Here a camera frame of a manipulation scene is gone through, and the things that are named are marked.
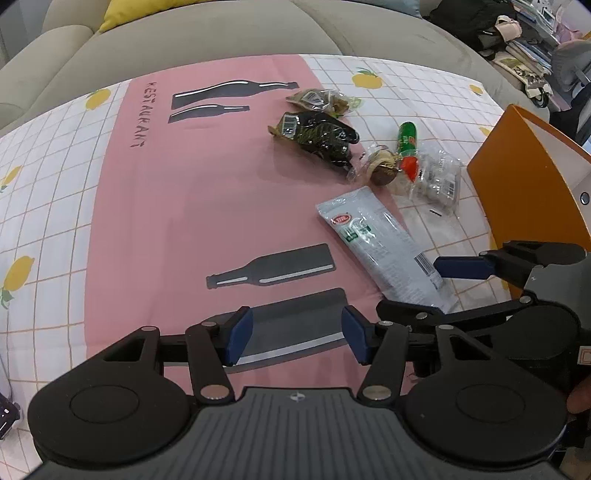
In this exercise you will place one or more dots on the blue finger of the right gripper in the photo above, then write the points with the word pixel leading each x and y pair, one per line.
pixel 464 267
pixel 410 315

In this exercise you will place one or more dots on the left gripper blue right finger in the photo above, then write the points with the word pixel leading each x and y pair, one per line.
pixel 358 332

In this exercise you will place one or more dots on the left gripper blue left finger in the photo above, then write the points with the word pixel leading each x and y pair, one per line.
pixel 236 333

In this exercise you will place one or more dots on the clear bag white candies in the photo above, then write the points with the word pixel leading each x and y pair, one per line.
pixel 438 180

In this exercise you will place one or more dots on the grey white packet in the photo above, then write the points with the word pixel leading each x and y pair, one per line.
pixel 386 250

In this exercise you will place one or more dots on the small red brown snack packet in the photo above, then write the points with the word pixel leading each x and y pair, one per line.
pixel 382 166

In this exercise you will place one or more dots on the dark black snack packet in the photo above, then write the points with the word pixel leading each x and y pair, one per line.
pixel 322 135

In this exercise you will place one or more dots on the green sausage stick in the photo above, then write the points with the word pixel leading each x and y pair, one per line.
pixel 407 139

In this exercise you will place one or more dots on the person right hand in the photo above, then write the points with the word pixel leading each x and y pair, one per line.
pixel 579 382

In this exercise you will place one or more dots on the orange storage box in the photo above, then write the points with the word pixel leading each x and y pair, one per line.
pixel 533 182

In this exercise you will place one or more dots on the pink white lemon tablecloth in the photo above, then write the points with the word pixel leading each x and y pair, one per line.
pixel 164 201

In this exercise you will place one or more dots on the brown nuts clear packet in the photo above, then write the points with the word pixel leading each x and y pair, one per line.
pixel 329 101

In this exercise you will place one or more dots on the grey office chair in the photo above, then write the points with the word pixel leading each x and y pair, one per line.
pixel 570 66

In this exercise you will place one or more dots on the black bag on sofa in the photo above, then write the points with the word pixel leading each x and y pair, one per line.
pixel 463 18

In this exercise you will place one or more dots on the pile of books and clutter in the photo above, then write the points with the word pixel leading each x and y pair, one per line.
pixel 525 58

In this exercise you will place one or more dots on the beige grey sofa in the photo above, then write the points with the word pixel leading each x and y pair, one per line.
pixel 72 57

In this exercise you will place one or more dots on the yellow cushion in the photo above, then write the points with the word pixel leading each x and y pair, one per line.
pixel 120 12

